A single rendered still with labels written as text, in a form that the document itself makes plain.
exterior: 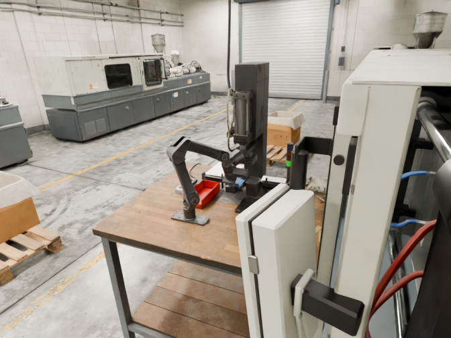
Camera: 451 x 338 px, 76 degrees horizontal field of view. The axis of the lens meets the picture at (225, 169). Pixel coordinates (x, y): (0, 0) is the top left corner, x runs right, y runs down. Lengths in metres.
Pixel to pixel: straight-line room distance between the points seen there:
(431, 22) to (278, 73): 6.08
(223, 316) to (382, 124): 1.70
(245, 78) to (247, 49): 9.76
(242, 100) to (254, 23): 9.82
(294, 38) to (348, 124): 10.51
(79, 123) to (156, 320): 5.02
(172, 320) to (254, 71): 1.53
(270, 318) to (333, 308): 0.12
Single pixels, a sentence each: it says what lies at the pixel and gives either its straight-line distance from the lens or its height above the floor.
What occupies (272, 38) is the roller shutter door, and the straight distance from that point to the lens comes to 11.12.
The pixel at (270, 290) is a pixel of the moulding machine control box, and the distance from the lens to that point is 0.56.
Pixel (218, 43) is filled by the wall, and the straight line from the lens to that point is 11.98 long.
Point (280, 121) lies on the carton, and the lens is 4.98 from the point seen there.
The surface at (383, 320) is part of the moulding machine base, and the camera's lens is 1.07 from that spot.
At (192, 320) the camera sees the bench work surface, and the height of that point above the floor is 0.22.
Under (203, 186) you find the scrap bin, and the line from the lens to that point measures 1.86.
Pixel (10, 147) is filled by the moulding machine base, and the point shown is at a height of 0.35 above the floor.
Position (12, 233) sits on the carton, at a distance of 3.40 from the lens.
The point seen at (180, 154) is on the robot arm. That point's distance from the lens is 1.34.
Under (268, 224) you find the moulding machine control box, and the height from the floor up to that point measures 1.46.
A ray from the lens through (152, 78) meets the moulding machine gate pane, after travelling 8.00.
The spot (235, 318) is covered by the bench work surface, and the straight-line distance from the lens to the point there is 1.97.
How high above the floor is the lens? 1.73
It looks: 23 degrees down
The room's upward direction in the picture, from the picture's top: 2 degrees counter-clockwise
